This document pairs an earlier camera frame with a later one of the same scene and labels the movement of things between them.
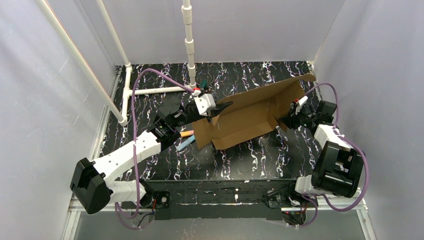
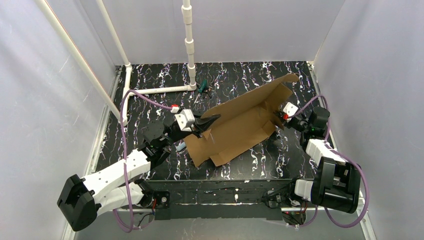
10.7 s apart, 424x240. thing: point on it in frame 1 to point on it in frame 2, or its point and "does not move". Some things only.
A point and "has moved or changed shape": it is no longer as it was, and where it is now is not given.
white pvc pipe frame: [128, 91] does not move
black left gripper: [212, 110] to [195, 127]
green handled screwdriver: [204, 83] does not move
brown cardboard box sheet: [250, 113] has moved or changed shape
